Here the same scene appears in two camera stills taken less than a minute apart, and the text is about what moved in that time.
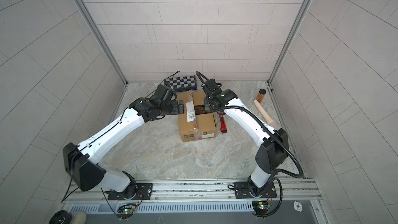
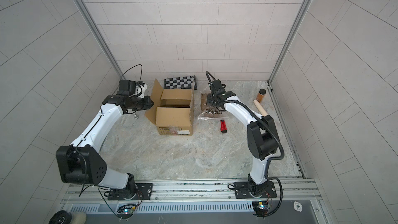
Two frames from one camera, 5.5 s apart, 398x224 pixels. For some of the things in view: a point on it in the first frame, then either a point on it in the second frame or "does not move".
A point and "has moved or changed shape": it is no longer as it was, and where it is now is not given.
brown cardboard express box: x=196 y=123 has moved or changed shape
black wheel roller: x=61 y=217 does not move
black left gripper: x=176 y=111 → x=148 y=103
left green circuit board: x=127 y=209 does not move
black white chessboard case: x=182 y=83 does not move
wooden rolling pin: x=267 y=119 does not move
